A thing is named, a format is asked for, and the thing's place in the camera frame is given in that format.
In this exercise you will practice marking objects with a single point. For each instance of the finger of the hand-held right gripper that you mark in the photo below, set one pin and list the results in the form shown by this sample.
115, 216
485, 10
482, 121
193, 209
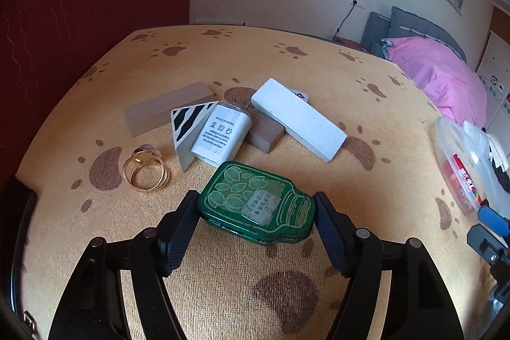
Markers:
484, 244
494, 218

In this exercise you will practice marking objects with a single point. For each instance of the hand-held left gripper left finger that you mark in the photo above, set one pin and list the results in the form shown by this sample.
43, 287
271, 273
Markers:
179, 240

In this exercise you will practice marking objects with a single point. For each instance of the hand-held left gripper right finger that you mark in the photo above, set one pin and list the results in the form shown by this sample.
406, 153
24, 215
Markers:
330, 236

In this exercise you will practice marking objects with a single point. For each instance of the clear plastic container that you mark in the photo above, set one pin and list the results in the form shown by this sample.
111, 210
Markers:
450, 152

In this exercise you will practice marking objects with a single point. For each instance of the green tin box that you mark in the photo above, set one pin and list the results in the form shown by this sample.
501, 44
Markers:
247, 196

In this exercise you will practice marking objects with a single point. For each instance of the white charger adapter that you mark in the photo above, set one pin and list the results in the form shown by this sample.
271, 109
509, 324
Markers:
221, 133

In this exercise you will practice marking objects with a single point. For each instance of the zebra striped triangular block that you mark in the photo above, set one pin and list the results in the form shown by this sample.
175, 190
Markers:
184, 125

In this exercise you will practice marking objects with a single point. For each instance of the white rectangular block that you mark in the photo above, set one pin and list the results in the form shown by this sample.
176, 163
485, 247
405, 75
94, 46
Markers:
299, 117

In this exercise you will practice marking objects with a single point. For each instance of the dark brown wooden block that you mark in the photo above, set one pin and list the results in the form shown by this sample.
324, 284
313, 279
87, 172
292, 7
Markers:
263, 133

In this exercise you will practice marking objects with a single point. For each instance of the red printed packet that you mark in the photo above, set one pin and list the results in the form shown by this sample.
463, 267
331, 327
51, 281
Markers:
466, 176

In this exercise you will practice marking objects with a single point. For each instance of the light wooden block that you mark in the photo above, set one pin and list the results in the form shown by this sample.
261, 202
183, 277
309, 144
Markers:
159, 109

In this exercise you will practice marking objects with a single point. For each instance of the white mahjong tile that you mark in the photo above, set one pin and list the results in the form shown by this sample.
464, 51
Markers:
299, 95

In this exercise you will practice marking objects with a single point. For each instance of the pink duvet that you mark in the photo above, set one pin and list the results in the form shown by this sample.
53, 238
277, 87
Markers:
438, 73

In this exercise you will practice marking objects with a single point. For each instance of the yellow paw-print blanket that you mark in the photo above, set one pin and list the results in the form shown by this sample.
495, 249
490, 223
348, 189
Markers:
338, 65

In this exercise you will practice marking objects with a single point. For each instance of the white wall outlet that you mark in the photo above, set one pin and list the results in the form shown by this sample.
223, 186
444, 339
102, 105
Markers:
356, 2

